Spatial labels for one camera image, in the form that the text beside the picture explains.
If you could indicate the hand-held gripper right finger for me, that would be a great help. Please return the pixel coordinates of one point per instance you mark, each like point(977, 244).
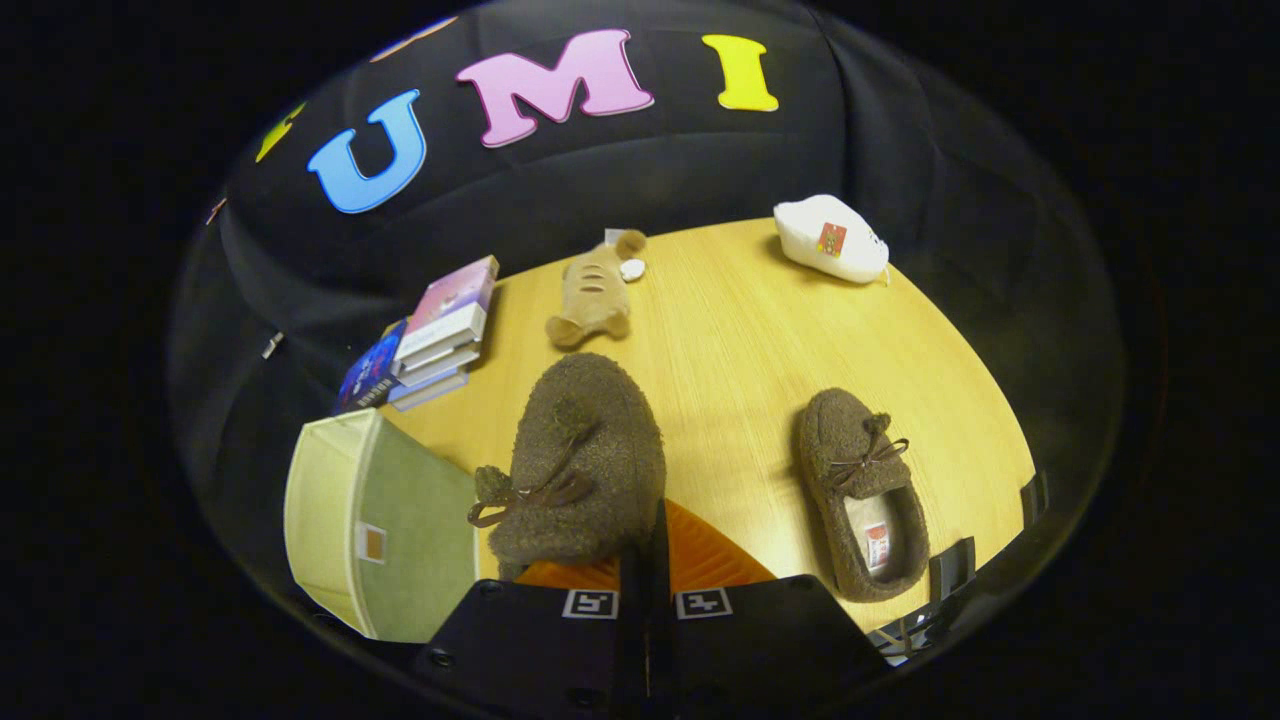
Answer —
point(660, 620)

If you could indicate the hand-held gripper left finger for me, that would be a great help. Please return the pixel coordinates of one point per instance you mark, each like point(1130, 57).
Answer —
point(630, 640)

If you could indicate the brown fuzzy shoe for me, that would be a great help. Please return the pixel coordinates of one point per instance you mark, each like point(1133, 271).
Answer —
point(840, 440)
point(590, 430)

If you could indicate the green fabric storage box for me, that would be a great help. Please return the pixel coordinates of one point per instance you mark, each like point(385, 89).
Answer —
point(420, 540)

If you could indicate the white book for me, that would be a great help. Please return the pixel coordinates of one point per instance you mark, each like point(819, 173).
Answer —
point(440, 360)
point(430, 390)

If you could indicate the brown plush toy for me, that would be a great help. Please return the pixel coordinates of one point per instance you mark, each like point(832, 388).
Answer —
point(590, 295)

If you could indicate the dark blue book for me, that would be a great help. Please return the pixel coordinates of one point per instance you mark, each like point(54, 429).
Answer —
point(368, 370)

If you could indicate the pink cover book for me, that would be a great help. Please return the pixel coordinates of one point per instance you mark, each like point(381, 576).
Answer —
point(450, 295)

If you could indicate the white plush toy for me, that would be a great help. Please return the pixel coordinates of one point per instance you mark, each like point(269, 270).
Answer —
point(850, 250)

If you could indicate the white clip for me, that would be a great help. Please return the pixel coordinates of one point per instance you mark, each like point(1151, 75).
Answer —
point(272, 345)

